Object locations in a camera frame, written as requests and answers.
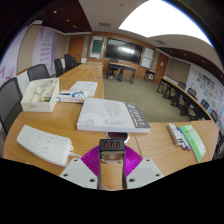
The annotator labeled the brown wooden door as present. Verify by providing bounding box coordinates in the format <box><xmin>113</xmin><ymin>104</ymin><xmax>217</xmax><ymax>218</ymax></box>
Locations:
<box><xmin>68</xmin><ymin>34</ymin><xmax>86</xmax><ymax>64</ymax></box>
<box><xmin>153</xmin><ymin>52</ymin><xmax>169</xmax><ymax>84</ymax></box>

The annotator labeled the black and silver charger block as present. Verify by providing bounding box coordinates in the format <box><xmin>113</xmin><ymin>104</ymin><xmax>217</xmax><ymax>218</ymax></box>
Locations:
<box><xmin>98</xmin><ymin>138</ymin><xmax>126</xmax><ymax>165</ymax></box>

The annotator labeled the large black wall screen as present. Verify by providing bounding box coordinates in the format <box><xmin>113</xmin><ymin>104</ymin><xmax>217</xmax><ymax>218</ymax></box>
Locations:
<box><xmin>105</xmin><ymin>37</ymin><xmax>144</xmax><ymax>65</ymax></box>

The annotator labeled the white open cardboard box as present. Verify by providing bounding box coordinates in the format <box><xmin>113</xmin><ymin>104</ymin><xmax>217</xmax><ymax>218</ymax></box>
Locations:
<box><xmin>20</xmin><ymin>77</ymin><xmax>61</xmax><ymax>113</ymax></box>

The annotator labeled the group of black office chairs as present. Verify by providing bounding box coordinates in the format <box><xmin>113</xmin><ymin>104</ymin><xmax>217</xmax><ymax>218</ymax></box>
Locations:
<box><xmin>53</xmin><ymin>53</ymin><xmax>83</xmax><ymax>78</ymax></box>

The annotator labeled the row of black chairs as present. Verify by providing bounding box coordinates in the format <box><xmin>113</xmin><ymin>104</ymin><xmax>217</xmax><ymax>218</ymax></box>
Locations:
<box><xmin>176</xmin><ymin>80</ymin><xmax>224</xmax><ymax>134</ymax></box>

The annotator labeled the white power strip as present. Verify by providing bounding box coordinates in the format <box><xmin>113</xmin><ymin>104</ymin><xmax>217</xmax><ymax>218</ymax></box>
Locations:
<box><xmin>16</xmin><ymin>124</ymin><xmax>74</xmax><ymax>168</ymax></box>

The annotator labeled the small blue and white box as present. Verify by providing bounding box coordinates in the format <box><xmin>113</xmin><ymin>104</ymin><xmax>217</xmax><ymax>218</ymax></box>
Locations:
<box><xmin>56</xmin><ymin>89</ymin><xmax>88</xmax><ymax>104</ymax></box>

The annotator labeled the black swivel chair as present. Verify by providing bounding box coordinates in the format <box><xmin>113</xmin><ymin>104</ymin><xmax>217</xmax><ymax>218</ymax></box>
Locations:
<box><xmin>109</xmin><ymin>58</ymin><xmax>120</xmax><ymax>79</ymax></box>

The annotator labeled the wooden desk with black legs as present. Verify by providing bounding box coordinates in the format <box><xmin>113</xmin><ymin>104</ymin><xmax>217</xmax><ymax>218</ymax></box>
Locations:
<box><xmin>106</xmin><ymin>61</ymin><xmax>138</xmax><ymax>84</ymax></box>

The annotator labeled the white box of markers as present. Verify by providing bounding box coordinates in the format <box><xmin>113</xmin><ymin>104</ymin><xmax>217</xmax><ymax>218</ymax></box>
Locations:
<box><xmin>167</xmin><ymin>122</ymin><xmax>192</xmax><ymax>152</ymax></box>

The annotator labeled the white and green wall board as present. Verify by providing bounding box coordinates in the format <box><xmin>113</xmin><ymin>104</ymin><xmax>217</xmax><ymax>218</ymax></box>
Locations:
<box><xmin>89</xmin><ymin>35</ymin><xmax>105</xmax><ymax>60</ymax></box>

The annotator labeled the white wall whiteboard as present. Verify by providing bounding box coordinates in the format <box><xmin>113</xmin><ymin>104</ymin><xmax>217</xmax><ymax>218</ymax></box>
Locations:
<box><xmin>140</xmin><ymin>46</ymin><xmax>155</xmax><ymax>70</ymax></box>

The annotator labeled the narrow purple wall banner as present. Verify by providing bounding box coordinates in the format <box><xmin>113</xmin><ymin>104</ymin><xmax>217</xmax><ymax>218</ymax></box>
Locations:
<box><xmin>31</xmin><ymin>26</ymin><xmax>58</xmax><ymax>76</ymax></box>

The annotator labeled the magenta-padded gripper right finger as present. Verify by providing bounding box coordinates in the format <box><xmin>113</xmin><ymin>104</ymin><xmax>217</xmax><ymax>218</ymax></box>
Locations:
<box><xmin>121</xmin><ymin>145</ymin><xmax>165</xmax><ymax>190</ymax></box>

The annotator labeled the green booklet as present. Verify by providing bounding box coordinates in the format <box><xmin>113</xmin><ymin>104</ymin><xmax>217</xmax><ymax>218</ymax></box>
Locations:
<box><xmin>179</xmin><ymin>124</ymin><xmax>208</xmax><ymax>164</ymax></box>

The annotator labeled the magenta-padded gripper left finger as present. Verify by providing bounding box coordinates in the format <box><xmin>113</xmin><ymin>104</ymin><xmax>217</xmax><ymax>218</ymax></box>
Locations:
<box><xmin>59</xmin><ymin>144</ymin><xmax>103</xmax><ymax>190</ymax></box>

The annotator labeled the round dark table cable grommet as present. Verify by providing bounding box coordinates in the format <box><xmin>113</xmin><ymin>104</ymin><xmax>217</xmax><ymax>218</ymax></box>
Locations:
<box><xmin>105</xmin><ymin>131</ymin><xmax>131</xmax><ymax>143</ymax></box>

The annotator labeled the small wooden side table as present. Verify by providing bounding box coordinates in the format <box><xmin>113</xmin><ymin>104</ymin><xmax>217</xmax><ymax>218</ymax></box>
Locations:
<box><xmin>143</xmin><ymin>68</ymin><xmax>157</xmax><ymax>83</ymax></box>

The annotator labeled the large white ceiling light panel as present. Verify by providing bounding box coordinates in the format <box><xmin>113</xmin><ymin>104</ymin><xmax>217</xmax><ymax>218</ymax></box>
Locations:
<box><xmin>118</xmin><ymin>0</ymin><xmax>213</xmax><ymax>46</ymax></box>

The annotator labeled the long wooden conference table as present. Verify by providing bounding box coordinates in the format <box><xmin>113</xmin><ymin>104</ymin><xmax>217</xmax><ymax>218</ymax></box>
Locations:
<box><xmin>156</xmin><ymin>77</ymin><xmax>213</xmax><ymax>122</ymax></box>

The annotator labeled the large purple and white banner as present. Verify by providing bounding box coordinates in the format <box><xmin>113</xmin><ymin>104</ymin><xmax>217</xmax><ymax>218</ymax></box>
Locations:
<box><xmin>0</xmin><ymin>26</ymin><xmax>29</xmax><ymax>88</ymax></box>

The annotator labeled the large black mesh office chair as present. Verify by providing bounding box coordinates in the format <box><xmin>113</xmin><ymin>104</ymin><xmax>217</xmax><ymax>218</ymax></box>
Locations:
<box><xmin>0</xmin><ymin>77</ymin><xmax>24</xmax><ymax>141</ymax></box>

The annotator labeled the white printed paper sheet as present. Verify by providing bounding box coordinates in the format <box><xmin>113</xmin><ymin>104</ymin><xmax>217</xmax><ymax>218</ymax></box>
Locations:
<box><xmin>69</xmin><ymin>80</ymin><xmax>99</xmax><ymax>98</ymax></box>

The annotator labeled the colourful wall poster display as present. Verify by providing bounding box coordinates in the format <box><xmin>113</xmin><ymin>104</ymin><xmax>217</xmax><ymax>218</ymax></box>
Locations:
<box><xmin>194</xmin><ymin>73</ymin><xmax>224</xmax><ymax>134</ymax></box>

